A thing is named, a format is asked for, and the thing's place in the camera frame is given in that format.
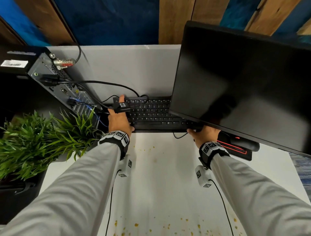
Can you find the person's right hand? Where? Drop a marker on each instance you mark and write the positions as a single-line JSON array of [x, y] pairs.
[[206, 136]]

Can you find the person's left hand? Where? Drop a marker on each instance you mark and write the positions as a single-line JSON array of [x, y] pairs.
[[120, 122]]

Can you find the small black labelled adapter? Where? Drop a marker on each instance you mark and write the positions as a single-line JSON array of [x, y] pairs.
[[121, 107]]

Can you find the black keyboard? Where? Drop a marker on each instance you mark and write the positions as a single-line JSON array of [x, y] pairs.
[[155, 114]]

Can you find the black computer mouse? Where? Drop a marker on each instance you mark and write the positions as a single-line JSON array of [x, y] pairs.
[[250, 146]]

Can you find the grassy green plant dark pot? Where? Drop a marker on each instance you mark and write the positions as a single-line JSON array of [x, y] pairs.
[[73, 136]]

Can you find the bushy green plant grey pot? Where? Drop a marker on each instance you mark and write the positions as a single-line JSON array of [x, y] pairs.
[[26, 146]]

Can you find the person's left forearm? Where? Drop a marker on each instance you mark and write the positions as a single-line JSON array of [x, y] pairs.
[[73, 194]]

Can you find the person's right forearm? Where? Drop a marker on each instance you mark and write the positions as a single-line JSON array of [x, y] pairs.
[[255, 199]]

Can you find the right marker wristband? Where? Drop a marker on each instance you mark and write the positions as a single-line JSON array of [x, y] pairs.
[[212, 149]]

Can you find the marker wristband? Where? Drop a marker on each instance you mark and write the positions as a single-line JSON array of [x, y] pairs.
[[212, 149], [116, 138]]

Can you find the left marker wristband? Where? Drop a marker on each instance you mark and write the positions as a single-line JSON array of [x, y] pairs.
[[116, 138]]

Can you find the white partition panel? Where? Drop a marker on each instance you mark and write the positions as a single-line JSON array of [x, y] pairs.
[[133, 68]]

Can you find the black monitor with red-striped stand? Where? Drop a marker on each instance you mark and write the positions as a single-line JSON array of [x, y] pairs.
[[243, 85]]

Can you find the silver security lock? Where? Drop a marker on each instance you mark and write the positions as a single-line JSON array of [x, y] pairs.
[[63, 63]]

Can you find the black desktop computer tower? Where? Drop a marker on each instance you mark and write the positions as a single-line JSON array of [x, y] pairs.
[[14, 60]]

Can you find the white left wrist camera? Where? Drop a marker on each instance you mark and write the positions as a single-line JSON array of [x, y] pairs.
[[125, 167]]

